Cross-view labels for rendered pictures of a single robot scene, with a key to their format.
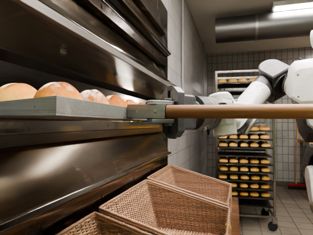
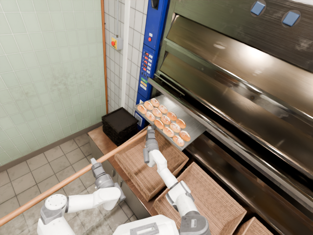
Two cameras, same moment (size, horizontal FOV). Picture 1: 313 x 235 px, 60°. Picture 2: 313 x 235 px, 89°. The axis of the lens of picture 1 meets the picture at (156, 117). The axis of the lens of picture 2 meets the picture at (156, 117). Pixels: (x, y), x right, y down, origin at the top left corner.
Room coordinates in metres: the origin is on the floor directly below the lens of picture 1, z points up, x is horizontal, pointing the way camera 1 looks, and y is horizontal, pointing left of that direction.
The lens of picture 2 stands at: (0.92, -0.75, 2.11)
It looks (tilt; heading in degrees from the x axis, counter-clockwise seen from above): 44 degrees down; 110
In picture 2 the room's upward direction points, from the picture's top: 14 degrees clockwise
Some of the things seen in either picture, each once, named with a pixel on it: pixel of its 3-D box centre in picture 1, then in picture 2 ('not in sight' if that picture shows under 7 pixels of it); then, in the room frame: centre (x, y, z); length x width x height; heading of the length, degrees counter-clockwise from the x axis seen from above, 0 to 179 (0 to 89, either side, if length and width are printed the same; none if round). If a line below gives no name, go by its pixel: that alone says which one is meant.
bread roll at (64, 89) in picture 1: (59, 98); (142, 108); (0.44, 0.16, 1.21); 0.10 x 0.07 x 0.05; 164
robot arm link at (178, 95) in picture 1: (188, 112); (150, 141); (0.68, -0.08, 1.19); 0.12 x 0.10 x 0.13; 129
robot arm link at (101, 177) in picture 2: not in sight; (100, 176); (0.58, -0.47, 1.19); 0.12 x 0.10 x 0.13; 157
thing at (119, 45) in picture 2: not in sight; (117, 42); (-0.17, 0.55, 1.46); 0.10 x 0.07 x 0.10; 164
